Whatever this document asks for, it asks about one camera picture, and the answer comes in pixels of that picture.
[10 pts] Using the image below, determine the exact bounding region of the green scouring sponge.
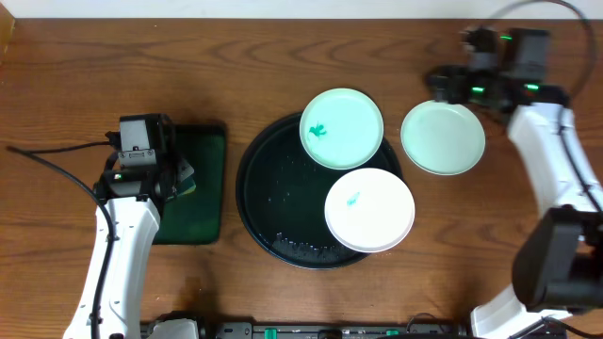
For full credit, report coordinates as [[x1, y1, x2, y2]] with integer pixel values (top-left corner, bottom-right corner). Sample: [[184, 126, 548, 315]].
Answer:
[[175, 173, 196, 197]]

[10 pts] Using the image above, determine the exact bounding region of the mint plate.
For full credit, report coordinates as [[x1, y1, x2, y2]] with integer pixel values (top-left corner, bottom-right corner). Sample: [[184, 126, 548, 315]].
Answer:
[[400, 101, 486, 176], [299, 88, 384, 170]]

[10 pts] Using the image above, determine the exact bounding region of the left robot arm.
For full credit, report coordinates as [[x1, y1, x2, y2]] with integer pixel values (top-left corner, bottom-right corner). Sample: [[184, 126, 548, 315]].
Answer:
[[64, 114, 194, 338]]

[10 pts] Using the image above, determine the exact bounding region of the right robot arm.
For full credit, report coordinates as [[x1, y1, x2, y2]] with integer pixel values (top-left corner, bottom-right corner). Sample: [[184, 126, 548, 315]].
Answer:
[[426, 25, 602, 338]]

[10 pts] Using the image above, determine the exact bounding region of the black rectangular water tray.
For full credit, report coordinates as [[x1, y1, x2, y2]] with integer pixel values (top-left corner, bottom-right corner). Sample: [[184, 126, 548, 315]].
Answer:
[[154, 125, 226, 246]]

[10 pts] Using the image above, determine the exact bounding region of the round black tray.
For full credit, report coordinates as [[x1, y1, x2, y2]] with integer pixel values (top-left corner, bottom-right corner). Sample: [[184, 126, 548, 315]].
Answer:
[[235, 111, 404, 270]]

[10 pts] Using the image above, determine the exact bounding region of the white plate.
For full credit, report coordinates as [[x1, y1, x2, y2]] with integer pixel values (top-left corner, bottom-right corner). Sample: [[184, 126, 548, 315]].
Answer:
[[324, 168, 416, 253]]

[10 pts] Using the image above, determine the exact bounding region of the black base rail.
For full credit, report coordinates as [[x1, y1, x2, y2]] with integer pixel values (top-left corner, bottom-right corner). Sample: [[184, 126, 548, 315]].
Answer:
[[140, 320, 472, 339]]

